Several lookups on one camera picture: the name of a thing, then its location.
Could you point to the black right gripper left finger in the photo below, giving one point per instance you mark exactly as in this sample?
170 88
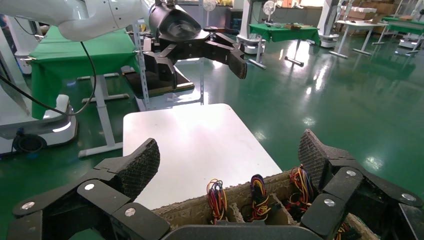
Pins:
139 169

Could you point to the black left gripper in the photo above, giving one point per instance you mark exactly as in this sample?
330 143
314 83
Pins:
175 26

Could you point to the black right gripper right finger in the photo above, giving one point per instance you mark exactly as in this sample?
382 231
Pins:
314 155

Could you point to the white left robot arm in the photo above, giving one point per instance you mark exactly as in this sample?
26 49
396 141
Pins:
92 20

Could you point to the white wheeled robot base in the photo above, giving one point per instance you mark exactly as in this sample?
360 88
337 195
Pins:
59 129

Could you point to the dark flat tray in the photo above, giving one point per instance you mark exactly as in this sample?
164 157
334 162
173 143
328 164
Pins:
152 84

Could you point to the white standing fan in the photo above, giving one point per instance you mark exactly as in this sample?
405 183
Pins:
269 7
209 5

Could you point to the black cabinet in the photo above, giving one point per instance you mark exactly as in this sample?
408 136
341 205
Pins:
234 20

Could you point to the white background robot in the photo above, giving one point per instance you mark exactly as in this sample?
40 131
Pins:
328 26
248 33

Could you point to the brown cardboard divider box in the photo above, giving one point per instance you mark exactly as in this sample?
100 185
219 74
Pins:
185 212

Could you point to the small green tablecloth table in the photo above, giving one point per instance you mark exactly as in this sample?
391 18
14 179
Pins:
285 33

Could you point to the large green tablecloth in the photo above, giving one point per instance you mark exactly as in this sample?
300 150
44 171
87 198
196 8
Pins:
76 56

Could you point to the white background table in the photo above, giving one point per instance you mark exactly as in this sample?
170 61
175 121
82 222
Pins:
361 24

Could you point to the stacked cardboard boxes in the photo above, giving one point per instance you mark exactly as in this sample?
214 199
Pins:
371 10

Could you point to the green covered background table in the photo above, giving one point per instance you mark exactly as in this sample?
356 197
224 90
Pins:
407 26

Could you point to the white robot column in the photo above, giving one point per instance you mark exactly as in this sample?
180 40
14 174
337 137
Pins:
23 43

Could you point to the perforated aluminium frame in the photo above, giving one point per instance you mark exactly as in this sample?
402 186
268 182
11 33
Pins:
142 76

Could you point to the white table leg frame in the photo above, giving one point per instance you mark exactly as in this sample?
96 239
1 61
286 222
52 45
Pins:
102 112

